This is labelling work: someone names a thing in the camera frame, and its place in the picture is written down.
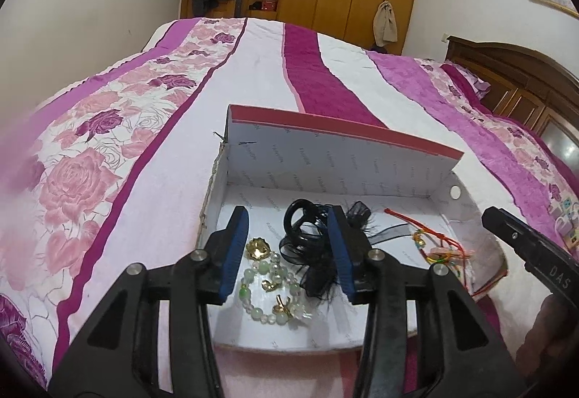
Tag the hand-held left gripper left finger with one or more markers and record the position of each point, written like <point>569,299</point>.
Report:
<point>233,258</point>

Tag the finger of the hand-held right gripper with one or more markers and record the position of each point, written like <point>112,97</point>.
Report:
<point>533,251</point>

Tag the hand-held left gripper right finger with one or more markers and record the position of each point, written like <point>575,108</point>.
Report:
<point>343,253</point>

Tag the gold pearl earring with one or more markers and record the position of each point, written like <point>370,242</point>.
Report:
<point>270,284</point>

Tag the pink cardboard box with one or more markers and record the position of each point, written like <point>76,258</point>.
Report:
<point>339,163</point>

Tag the pink flower hairpin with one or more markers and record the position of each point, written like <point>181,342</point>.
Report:
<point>441,254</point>

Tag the person's right hand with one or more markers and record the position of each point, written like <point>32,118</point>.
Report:
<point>549,334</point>

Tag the white printed mug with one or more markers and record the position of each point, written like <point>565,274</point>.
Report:
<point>567,226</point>

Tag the floral purple bedspread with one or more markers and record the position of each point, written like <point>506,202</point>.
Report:
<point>135,131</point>

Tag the wooden headboard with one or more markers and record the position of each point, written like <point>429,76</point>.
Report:
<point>520,81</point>

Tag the purple pillow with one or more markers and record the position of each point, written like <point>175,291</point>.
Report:
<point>468,79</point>

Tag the beige hanging cloth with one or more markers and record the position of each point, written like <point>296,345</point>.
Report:
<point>384,22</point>

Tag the red box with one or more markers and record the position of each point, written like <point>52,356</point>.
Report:
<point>269,5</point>

